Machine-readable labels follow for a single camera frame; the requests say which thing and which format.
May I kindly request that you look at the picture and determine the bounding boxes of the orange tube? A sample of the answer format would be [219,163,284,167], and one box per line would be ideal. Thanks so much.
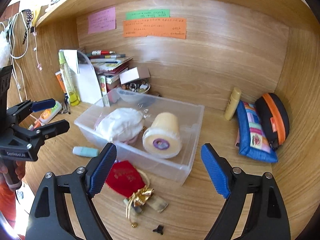
[55,71,66,94]

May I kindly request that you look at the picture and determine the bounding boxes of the green sticky note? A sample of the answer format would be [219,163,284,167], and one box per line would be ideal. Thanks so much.
[126,9,170,20]

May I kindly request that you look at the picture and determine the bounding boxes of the smudged cream eraser block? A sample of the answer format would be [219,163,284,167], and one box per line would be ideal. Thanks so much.
[146,194,169,213]

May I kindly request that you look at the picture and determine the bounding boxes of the white paper sheets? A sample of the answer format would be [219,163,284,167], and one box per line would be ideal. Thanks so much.
[62,49,102,104]

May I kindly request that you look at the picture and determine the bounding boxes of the yellow lotion tube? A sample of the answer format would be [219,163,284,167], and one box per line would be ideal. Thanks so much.
[224,87,242,121]

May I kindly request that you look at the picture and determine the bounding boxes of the white fluffy item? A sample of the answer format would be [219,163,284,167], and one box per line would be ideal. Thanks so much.
[0,31,10,68]

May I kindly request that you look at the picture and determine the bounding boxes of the red velvet pouch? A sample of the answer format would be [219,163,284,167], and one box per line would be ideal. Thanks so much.
[105,160,145,198]

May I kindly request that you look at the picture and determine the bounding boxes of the orange sticky note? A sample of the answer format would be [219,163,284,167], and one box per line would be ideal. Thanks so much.
[123,17,187,40]

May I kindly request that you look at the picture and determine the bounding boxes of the pink sticky note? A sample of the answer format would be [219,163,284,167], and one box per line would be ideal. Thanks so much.
[88,7,116,34]

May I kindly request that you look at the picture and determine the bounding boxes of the blue patchwork pouch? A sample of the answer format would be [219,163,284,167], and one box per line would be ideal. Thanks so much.
[236,100,278,163]

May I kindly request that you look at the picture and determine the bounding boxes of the pink round lidded container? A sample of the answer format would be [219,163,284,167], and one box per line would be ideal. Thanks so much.
[95,117,143,144]

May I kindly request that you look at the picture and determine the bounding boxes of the black orange zipper case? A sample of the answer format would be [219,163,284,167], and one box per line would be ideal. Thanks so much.
[255,93,290,150]

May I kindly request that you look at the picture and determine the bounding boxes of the white charging cables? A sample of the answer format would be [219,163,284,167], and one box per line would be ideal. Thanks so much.
[0,11,43,100]

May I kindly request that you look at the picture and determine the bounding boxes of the clear plastic storage bin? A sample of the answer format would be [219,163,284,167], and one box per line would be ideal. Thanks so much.
[74,88,204,185]

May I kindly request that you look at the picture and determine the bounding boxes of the small black binder clip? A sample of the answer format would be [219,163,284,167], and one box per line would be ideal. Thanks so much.
[152,225,164,235]

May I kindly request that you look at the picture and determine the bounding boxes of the small white cardboard box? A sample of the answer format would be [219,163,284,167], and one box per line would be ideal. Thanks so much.
[119,67,150,85]

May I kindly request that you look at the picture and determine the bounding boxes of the stack of books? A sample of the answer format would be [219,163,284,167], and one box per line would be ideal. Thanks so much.
[87,51,132,85]

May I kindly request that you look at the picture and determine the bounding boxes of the light teal tube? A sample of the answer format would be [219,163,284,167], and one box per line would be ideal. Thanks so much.
[72,146,99,158]

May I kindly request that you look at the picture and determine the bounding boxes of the person's hand on handle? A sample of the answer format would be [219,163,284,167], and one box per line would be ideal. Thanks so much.
[0,160,27,182]

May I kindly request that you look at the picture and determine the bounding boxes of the yellow-green spray bottle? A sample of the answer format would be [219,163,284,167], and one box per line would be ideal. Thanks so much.
[58,50,80,106]

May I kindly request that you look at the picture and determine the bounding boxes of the beige tub with clear lid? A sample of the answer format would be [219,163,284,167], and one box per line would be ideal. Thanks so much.
[142,112,182,159]

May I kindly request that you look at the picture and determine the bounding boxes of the gold ribbon bow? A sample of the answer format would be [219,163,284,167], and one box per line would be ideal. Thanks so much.
[125,186,154,228]

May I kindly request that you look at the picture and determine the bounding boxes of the bowl of trinkets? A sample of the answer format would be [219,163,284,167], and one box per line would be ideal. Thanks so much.
[120,79,151,94]

